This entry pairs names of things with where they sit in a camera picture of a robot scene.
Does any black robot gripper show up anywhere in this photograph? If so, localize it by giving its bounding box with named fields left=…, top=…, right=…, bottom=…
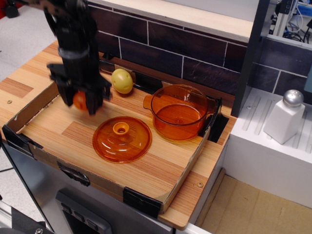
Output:
left=47, top=47, right=111, bottom=115

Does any orange toy carrot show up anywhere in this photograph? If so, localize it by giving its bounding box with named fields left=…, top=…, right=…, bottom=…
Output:
left=73, top=91, right=88, bottom=111

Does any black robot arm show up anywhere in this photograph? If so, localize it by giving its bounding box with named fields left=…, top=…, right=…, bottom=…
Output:
left=19, top=0, right=112, bottom=115

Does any orange transparent pot lid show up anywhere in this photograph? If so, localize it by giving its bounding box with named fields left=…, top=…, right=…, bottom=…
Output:
left=92, top=116, right=152, bottom=163

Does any orange transparent pot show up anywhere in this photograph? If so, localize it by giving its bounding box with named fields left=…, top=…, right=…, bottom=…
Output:
left=143, top=84, right=217, bottom=141

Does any cardboard fence with black tape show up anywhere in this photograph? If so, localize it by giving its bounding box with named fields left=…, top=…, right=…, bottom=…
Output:
left=0, top=50, right=235, bottom=226

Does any yellow toy potato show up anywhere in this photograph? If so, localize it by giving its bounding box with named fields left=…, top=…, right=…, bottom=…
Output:
left=112, top=69, right=134, bottom=94

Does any light wooden shelf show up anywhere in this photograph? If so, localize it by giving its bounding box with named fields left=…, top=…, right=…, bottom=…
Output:
left=91, top=0, right=254, bottom=43

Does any grey oven control panel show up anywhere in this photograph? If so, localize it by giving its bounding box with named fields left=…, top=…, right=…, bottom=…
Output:
left=56, top=191, right=113, bottom=234

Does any white toy sink drainboard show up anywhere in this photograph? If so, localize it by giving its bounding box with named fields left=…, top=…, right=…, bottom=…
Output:
left=223, top=88, right=312, bottom=207

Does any white salt shaker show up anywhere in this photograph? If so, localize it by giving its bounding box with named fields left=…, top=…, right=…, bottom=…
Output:
left=263, top=89, right=305, bottom=144

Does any dark grey right post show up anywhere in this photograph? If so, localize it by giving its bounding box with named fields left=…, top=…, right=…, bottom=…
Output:
left=231, top=0, right=274, bottom=117

